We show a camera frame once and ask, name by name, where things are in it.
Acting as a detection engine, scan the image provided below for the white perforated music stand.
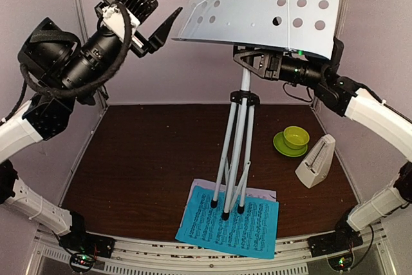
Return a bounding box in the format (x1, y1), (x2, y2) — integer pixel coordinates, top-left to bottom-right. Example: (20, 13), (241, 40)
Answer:
(177, 0), (322, 220)

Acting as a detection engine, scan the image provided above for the front aluminium rail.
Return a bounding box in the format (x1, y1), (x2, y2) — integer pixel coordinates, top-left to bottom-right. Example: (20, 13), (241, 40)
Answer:
(32, 218), (387, 275)

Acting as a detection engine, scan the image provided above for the aluminium frame post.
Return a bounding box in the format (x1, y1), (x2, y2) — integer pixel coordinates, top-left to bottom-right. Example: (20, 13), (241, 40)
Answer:
(66, 0), (110, 108)
(308, 0), (354, 116)

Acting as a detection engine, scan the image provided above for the white metronome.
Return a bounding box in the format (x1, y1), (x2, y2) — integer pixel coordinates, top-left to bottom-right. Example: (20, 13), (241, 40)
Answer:
(295, 134), (335, 189)

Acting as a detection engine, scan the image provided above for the green saucer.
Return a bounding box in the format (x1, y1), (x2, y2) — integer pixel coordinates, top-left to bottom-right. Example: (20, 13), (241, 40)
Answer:
(273, 131), (308, 158)

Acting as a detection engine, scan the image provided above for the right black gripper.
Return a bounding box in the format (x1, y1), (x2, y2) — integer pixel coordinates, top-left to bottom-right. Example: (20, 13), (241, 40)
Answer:
(234, 45), (327, 88)

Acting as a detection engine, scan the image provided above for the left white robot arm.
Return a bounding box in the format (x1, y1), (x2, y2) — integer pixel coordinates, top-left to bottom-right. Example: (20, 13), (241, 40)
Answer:
(1, 0), (178, 256)

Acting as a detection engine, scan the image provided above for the left aluminium frame post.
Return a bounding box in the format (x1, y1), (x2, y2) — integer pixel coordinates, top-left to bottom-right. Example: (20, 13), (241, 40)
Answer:
(66, 0), (110, 108)

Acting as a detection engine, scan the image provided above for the right aluminium frame post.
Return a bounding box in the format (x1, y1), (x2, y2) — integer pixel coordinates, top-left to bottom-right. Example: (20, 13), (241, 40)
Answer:
(308, 0), (354, 116)

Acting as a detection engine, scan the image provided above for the blue sheet music page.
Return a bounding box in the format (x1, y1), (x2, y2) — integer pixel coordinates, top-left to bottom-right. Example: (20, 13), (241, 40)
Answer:
(175, 186), (279, 260)

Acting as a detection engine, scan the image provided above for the lilac sheet music page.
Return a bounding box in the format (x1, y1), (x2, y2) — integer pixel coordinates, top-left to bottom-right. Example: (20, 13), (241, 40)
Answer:
(186, 178), (277, 204)

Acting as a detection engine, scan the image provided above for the green bowl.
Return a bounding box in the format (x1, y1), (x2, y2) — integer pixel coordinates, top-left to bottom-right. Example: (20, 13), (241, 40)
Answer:
(283, 126), (310, 149)

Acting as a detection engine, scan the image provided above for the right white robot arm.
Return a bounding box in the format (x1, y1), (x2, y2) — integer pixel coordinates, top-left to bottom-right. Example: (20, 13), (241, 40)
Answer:
(233, 38), (411, 257)

